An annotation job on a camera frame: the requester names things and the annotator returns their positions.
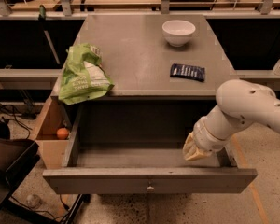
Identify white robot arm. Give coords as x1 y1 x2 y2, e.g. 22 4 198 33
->
183 79 280 161

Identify grey drawer cabinet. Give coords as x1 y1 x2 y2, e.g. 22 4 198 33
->
75 14 241 105

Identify dark blue snack packet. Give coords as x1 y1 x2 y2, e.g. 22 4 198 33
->
170 63 205 82

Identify white ceramic bowl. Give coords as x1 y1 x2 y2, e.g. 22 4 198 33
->
162 20 196 47

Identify orange ball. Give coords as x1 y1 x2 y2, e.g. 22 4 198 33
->
56 128 69 140

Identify green chip bag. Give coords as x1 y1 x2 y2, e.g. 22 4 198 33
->
58 43 114 105

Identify wooden box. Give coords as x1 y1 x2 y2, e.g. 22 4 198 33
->
33 97 69 169

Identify black bin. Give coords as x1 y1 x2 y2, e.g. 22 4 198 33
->
0 120 39 209

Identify black floor cable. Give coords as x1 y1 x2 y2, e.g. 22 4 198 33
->
8 193 91 224

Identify green handled tool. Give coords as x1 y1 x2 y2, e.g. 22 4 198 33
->
38 5 61 65

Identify metal rail frame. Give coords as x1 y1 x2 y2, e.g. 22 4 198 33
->
0 0 280 19

